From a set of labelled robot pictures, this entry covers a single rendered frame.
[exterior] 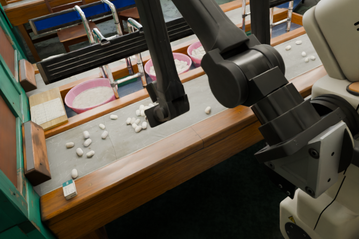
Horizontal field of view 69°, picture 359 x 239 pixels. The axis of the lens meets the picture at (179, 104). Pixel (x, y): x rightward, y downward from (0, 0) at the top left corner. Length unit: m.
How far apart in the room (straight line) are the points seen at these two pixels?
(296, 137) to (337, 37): 0.17
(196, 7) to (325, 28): 0.20
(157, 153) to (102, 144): 0.26
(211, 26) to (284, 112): 0.18
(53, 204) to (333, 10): 0.90
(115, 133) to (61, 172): 0.25
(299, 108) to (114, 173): 0.71
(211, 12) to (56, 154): 0.89
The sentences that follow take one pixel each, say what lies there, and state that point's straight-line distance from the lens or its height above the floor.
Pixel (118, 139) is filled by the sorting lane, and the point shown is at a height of 0.74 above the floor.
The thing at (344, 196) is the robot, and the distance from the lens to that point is 0.69.
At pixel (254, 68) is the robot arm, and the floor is 1.26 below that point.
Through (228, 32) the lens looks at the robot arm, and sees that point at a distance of 0.45.
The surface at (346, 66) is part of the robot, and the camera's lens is 0.47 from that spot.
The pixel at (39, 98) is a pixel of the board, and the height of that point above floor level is 0.78.
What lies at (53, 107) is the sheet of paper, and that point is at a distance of 1.38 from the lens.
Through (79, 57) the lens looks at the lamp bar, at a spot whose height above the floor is 1.09.
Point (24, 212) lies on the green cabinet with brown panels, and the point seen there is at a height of 0.87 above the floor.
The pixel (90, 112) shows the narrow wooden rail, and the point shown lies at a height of 0.76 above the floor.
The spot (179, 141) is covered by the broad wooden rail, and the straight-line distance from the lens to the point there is 0.99.
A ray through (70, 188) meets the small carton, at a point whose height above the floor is 0.79.
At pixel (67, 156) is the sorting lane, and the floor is 0.74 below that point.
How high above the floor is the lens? 1.48
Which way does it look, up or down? 38 degrees down
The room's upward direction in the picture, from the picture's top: 9 degrees counter-clockwise
